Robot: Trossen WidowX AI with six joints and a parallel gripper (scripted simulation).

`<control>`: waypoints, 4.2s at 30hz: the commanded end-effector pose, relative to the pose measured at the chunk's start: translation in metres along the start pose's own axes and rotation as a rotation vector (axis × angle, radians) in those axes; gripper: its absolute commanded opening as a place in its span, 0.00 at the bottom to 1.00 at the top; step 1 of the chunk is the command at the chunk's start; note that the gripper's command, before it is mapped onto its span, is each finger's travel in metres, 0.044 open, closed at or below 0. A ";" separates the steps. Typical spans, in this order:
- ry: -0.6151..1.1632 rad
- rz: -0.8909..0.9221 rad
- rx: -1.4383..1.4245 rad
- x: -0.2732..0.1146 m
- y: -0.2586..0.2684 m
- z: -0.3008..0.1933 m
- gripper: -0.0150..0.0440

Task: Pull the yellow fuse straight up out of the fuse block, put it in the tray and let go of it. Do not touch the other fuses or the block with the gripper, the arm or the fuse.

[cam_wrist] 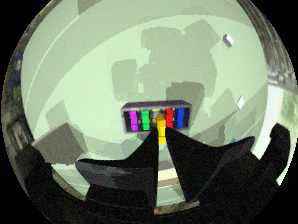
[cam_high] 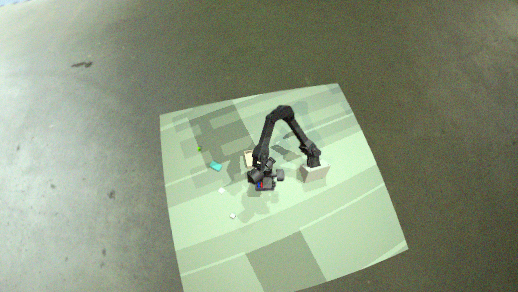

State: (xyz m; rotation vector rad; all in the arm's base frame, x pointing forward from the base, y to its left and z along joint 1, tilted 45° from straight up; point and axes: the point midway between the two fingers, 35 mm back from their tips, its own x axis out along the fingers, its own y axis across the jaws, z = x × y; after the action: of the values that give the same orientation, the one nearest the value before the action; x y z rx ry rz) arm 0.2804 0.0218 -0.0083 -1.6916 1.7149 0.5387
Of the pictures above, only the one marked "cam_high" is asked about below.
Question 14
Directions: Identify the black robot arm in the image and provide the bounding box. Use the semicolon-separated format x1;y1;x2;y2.
247;105;321;189

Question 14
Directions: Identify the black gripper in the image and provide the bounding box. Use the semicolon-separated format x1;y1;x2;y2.
247;169;285;183

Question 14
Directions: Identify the teal flat block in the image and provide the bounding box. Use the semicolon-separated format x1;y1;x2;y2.
209;161;222;172

